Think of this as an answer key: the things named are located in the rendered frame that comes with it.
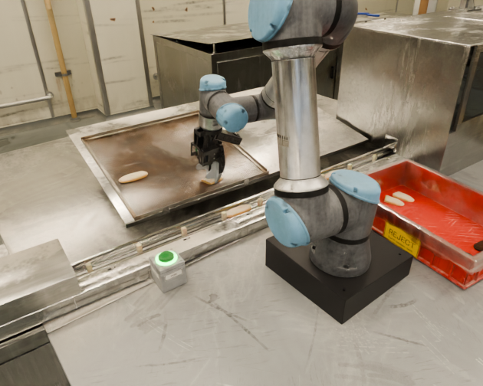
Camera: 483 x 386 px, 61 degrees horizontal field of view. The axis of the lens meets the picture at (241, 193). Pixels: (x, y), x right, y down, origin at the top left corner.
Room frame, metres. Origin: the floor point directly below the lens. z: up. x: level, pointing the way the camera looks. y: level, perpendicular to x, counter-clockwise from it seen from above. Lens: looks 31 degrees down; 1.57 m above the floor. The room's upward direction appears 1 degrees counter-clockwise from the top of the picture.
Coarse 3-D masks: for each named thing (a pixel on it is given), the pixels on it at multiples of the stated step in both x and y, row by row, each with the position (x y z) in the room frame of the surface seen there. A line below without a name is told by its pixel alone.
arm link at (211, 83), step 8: (200, 80) 1.16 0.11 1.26; (208, 80) 1.14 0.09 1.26; (216, 80) 1.15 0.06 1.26; (224, 80) 1.16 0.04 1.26; (200, 88) 1.15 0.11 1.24; (208, 88) 1.13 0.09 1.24; (216, 88) 1.13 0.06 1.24; (224, 88) 1.15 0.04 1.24; (200, 96) 1.16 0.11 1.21; (208, 96) 1.12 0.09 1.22; (200, 104) 1.16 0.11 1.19; (200, 112) 1.16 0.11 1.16; (208, 112) 1.14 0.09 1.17
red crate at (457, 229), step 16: (384, 192) 1.25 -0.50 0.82; (416, 192) 1.24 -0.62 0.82; (400, 208) 1.14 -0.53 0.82; (416, 208) 1.14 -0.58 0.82; (432, 208) 1.14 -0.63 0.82; (448, 208) 1.14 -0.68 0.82; (384, 224) 0.99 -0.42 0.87; (432, 224) 1.05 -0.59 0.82; (448, 224) 1.05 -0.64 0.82; (464, 224) 1.04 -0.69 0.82; (480, 224) 1.04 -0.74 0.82; (448, 240) 0.96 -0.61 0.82; (464, 240) 0.96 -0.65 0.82; (480, 240) 0.96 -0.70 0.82; (432, 256) 0.85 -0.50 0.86; (448, 272) 0.81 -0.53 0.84; (464, 272) 0.78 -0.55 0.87; (480, 272) 0.80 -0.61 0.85; (464, 288) 0.76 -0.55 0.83
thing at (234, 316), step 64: (256, 256) 0.92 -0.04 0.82; (128, 320) 0.69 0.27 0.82; (192, 320) 0.69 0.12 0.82; (256, 320) 0.68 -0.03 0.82; (320, 320) 0.68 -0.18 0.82; (384, 320) 0.67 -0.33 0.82; (448, 320) 0.67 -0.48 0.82; (128, 384) 0.52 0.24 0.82; (192, 384) 0.52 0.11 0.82; (256, 384) 0.52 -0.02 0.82; (320, 384) 0.51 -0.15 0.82; (384, 384) 0.51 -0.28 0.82; (448, 384) 0.51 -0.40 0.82
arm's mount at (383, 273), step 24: (384, 240) 0.89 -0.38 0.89; (288, 264) 0.81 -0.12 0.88; (312, 264) 0.78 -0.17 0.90; (384, 264) 0.79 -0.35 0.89; (408, 264) 0.82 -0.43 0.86; (312, 288) 0.74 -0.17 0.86; (336, 288) 0.70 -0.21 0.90; (360, 288) 0.70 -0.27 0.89; (384, 288) 0.76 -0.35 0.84; (336, 312) 0.68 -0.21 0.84
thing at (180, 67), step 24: (240, 24) 4.23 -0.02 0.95; (168, 48) 3.56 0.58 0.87; (192, 48) 3.19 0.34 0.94; (216, 48) 3.16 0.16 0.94; (240, 48) 3.15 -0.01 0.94; (168, 72) 3.60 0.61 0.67; (192, 72) 3.22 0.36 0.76; (216, 72) 2.99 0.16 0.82; (240, 72) 3.10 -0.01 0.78; (264, 72) 3.23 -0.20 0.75; (336, 72) 3.67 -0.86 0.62; (168, 96) 3.65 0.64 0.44; (192, 96) 3.25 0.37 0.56; (336, 96) 3.68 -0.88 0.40
